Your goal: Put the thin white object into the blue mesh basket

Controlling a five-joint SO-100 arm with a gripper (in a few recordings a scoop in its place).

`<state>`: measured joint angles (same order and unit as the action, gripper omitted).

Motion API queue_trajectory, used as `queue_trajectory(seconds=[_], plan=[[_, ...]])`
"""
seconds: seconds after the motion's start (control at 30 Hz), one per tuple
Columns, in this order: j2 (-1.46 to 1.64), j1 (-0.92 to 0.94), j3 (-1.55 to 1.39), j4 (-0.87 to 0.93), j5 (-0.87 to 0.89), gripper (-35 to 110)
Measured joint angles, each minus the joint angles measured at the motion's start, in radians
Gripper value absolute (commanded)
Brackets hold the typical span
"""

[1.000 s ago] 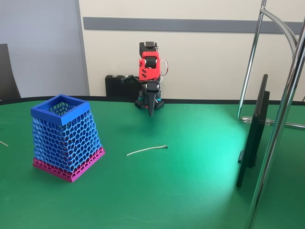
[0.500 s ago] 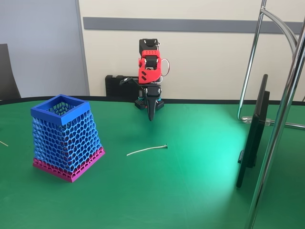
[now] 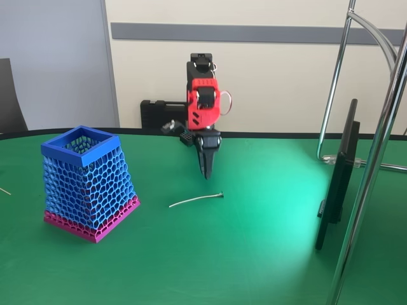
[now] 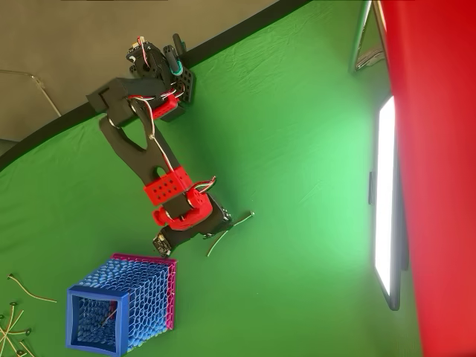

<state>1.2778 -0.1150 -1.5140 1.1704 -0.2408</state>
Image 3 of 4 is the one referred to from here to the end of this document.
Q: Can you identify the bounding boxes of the clear plastic clip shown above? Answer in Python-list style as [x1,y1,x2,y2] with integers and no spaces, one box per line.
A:
[321,154,366,168]

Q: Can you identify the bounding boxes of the blue and pink lattice basket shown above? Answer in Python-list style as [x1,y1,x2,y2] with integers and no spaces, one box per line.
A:
[40,125,142,244]

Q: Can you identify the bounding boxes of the chrome tube stand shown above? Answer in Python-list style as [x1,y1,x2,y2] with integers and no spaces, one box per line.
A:
[316,0,407,305]

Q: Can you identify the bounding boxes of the grey wall rail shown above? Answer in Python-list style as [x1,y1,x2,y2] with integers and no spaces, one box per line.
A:
[110,22,406,45]

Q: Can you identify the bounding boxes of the red white wrist cable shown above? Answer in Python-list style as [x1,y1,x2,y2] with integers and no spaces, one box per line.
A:
[217,90,234,116]

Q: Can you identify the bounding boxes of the dark chair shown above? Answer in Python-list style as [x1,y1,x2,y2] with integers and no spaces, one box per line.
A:
[0,58,29,134]

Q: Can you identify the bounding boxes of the green table cloth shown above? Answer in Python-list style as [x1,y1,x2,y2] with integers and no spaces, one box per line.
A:
[0,128,407,305]

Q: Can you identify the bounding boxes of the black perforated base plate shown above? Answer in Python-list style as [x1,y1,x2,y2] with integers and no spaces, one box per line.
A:
[179,132,196,147]

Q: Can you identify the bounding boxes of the black plastic case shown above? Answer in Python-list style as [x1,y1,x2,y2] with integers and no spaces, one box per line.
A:
[140,99,189,130]

